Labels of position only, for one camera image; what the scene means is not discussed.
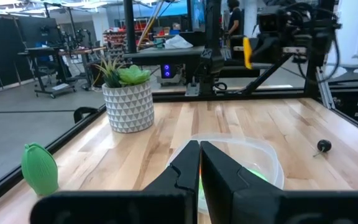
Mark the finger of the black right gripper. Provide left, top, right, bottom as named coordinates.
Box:
left=270, top=35, right=288, bottom=64
left=252, top=36, right=272, bottom=65

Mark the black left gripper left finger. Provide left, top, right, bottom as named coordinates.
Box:
left=29, top=139, right=201, bottom=224

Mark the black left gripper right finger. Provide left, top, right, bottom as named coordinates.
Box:
left=200, top=141, right=358, bottom=224

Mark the dark round toy fruit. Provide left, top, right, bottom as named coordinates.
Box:
left=312, top=139, right=333, bottom=158

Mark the green ribbed toy vegetable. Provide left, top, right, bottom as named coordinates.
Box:
left=21, top=142, right=59, bottom=196

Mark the clear plastic tupperware container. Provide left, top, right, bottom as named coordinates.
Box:
left=165, top=133, right=285, bottom=215

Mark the person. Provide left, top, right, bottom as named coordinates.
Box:
left=227, top=0, right=244, bottom=37

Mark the white plastic bag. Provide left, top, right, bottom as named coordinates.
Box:
left=163, top=34, right=194, bottom=50

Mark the white triangle-patterned plant pot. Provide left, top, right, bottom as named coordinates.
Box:
left=101, top=81, right=155, bottom=134

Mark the black background workbench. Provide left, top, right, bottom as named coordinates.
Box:
left=122, top=45, right=206, bottom=85

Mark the computer with purple lights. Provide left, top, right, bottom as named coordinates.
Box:
left=158, top=63, right=183, bottom=85

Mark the green artificial succulent plant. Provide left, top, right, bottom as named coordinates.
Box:
left=93, top=57, right=152, bottom=88

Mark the black table clamp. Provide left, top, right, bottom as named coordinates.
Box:
left=73, top=106, right=99, bottom=124

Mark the black rolling workstation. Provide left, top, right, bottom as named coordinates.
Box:
left=17, top=46, right=77, bottom=99

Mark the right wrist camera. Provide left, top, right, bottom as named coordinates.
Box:
left=257, top=12, right=282, bottom=34

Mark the black aluminium table frame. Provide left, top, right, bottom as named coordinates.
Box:
left=0, top=52, right=358, bottom=215

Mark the black vertical post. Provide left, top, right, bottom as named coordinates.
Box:
left=122, top=0, right=138, bottom=54

